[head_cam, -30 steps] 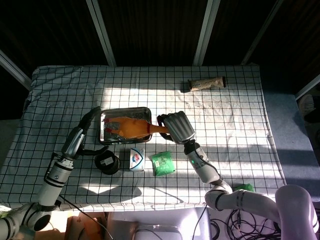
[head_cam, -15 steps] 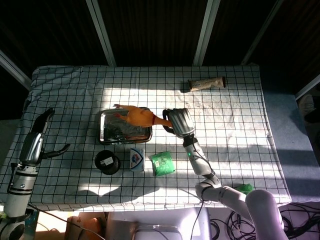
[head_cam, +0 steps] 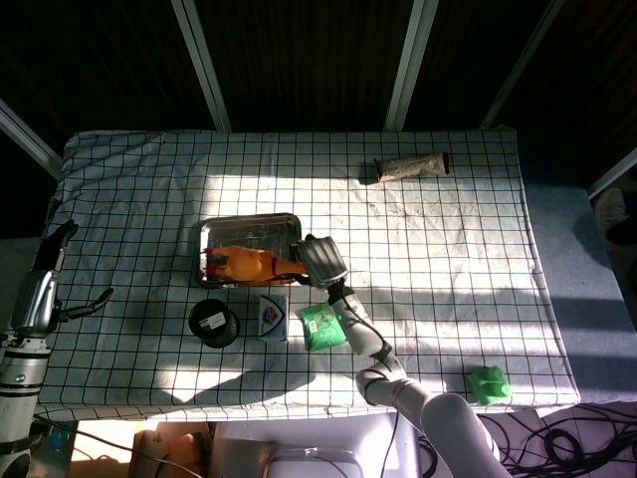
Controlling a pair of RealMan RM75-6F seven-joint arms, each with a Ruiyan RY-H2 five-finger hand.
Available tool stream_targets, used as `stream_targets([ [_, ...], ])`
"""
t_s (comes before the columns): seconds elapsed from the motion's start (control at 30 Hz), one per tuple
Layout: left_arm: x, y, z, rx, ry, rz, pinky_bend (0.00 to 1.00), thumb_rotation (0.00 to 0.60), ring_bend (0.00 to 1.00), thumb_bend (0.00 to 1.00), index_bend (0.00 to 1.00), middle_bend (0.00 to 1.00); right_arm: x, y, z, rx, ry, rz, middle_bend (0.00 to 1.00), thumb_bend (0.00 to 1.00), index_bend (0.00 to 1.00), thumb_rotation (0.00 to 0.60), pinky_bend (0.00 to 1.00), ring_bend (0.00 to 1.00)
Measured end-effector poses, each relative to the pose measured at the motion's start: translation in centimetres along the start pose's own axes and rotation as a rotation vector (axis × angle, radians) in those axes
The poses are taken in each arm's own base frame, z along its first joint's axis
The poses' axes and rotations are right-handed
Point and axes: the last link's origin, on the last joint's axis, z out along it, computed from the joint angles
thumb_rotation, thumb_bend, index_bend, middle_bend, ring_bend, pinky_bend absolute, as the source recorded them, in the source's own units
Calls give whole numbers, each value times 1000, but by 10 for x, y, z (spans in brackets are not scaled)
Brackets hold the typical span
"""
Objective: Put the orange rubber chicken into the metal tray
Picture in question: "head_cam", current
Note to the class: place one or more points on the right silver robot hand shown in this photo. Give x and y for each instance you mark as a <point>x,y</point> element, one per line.
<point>323,261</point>

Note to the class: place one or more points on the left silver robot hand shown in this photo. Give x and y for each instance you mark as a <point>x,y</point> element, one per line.
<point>35,304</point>

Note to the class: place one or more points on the orange rubber chicken toy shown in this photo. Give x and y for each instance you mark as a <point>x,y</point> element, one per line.
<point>249,264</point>

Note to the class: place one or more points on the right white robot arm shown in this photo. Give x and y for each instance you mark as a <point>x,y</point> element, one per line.
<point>365,338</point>

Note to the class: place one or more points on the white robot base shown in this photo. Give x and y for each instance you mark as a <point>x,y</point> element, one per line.
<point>239,448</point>

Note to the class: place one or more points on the rectangular metal tray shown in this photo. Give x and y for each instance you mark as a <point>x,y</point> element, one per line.
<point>254,231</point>

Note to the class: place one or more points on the green plastic block toy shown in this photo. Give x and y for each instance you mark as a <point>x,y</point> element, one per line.
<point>488,386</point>

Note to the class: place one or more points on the green foil packet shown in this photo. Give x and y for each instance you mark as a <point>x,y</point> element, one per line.
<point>321,328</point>

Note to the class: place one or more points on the white blue soap box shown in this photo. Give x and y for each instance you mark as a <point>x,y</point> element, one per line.
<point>273,318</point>

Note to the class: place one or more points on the white black checked tablecloth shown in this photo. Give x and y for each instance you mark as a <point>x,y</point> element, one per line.
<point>448,274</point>

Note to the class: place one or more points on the black mesh pen cup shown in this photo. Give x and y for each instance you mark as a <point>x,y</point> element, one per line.
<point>214,323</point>

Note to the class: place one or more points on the brown snack bar wrapper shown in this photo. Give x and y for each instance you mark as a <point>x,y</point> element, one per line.
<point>410,167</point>

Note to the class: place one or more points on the brown cardboard box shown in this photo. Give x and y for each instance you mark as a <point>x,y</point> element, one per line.
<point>149,448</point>

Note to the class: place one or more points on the aluminium frame rail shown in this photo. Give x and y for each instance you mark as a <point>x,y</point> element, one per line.
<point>614,171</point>
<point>30,137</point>

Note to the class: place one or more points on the aluminium frame post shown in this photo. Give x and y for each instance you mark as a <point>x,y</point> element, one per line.
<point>410,65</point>
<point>517,65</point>
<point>201,65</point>

